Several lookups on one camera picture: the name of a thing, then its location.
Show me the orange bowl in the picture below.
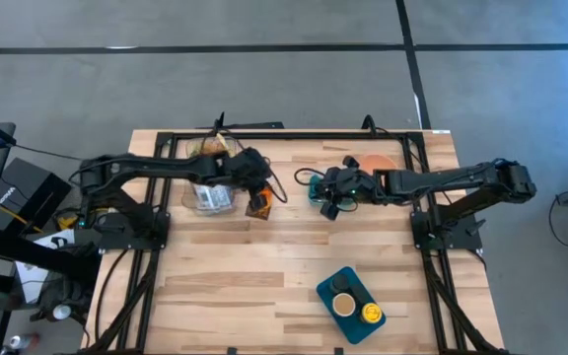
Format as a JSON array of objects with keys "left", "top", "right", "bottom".
[{"left": 357, "top": 154, "right": 399, "bottom": 174}]

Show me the silver can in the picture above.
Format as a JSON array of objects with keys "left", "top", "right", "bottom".
[{"left": 0, "top": 333, "right": 38, "bottom": 352}]

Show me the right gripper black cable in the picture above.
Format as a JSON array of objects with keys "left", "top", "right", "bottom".
[{"left": 293, "top": 166, "right": 328, "bottom": 188}]

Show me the yellow ramen packet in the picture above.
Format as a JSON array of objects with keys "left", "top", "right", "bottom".
[{"left": 187, "top": 131, "right": 239, "bottom": 158}]

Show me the dark blue tray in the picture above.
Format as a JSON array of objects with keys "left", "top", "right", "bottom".
[{"left": 316, "top": 265, "right": 388, "bottom": 345}]

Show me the small tan cup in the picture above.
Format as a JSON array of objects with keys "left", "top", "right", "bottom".
[{"left": 331, "top": 292, "right": 358, "bottom": 319}]

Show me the teal rectangular container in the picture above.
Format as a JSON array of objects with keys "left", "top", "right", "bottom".
[{"left": 307, "top": 173, "right": 360, "bottom": 208}]

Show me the orange brown candy bag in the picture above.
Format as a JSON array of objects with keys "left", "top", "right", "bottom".
[{"left": 244, "top": 186, "right": 274, "bottom": 222}]

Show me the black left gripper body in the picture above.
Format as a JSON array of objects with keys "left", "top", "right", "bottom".
[{"left": 209, "top": 146, "right": 271, "bottom": 192}]

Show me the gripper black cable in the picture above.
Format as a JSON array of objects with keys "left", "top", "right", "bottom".
[
  {"left": 262, "top": 166, "right": 290, "bottom": 205},
  {"left": 293, "top": 166, "right": 328, "bottom": 188}
]

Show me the small black cup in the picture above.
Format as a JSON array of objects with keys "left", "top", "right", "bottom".
[{"left": 329, "top": 273, "right": 351, "bottom": 294}]

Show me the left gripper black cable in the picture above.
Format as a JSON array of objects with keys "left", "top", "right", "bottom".
[{"left": 262, "top": 166, "right": 290, "bottom": 205}]

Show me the black equipment case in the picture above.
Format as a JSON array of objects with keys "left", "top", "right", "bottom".
[{"left": 0, "top": 157, "right": 72, "bottom": 233}]

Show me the black table frame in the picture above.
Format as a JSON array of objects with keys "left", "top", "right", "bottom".
[{"left": 79, "top": 128, "right": 510, "bottom": 355}]

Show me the white paper sheet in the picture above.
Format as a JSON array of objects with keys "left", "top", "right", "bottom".
[{"left": 15, "top": 229, "right": 77, "bottom": 305}]

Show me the blue beef ramen packet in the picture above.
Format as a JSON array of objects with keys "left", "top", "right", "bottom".
[{"left": 190, "top": 183, "right": 236, "bottom": 214}]

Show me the clear plastic container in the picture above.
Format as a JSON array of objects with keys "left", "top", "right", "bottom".
[{"left": 180, "top": 135, "right": 241, "bottom": 217}]

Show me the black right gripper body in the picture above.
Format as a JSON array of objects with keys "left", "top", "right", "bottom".
[{"left": 321, "top": 166, "right": 380, "bottom": 205}]

